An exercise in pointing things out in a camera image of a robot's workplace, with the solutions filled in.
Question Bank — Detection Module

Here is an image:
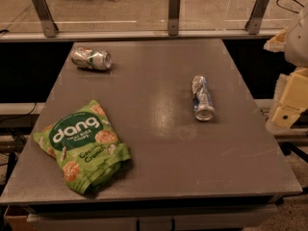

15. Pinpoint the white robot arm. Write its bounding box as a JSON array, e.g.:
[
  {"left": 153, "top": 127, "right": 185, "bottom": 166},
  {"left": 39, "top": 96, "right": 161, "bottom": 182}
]
[{"left": 264, "top": 6, "right": 308, "bottom": 134}]

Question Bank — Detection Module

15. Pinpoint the crushed silver blue redbull can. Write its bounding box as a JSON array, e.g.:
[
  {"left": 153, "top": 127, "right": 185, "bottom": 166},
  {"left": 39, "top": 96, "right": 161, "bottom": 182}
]
[{"left": 192, "top": 75, "right": 216, "bottom": 121}]

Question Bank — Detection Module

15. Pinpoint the green white soda can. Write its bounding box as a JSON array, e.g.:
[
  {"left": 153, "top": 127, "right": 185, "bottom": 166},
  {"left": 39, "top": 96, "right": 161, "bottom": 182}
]
[{"left": 70, "top": 47, "right": 112, "bottom": 71}]

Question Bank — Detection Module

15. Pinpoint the green dang chips bag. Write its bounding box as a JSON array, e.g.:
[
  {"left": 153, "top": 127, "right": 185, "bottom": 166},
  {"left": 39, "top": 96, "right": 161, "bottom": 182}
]
[{"left": 34, "top": 100, "right": 131, "bottom": 194}]

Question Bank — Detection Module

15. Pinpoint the right metal barrier bracket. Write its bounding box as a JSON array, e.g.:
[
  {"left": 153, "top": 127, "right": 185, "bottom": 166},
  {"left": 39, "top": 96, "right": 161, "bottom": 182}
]
[{"left": 244, "top": 0, "right": 270, "bottom": 35}]

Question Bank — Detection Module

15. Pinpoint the metal barrier bracket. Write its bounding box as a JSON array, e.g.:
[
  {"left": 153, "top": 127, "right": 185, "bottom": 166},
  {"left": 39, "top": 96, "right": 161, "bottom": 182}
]
[
  {"left": 244, "top": 0, "right": 270, "bottom": 35},
  {"left": 167, "top": 0, "right": 181, "bottom": 36},
  {"left": 32, "top": 0, "right": 59, "bottom": 38}
]

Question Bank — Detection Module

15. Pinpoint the middle metal barrier bracket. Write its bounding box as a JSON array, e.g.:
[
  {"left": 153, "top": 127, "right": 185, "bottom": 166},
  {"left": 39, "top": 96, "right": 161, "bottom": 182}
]
[{"left": 167, "top": 0, "right": 181, "bottom": 36}]

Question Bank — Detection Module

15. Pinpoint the left metal barrier bracket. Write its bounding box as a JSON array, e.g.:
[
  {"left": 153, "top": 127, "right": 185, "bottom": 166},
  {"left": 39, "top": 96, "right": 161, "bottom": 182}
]
[{"left": 32, "top": 0, "right": 59, "bottom": 38}]

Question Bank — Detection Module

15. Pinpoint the clear barrier panel with rail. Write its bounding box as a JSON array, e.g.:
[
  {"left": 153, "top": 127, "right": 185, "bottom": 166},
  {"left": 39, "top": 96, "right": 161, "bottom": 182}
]
[{"left": 0, "top": 0, "right": 308, "bottom": 41}]

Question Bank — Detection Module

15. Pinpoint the black cable at left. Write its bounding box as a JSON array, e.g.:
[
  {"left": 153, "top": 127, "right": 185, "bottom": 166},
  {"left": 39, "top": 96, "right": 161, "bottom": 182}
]
[{"left": 0, "top": 101, "right": 39, "bottom": 124}]

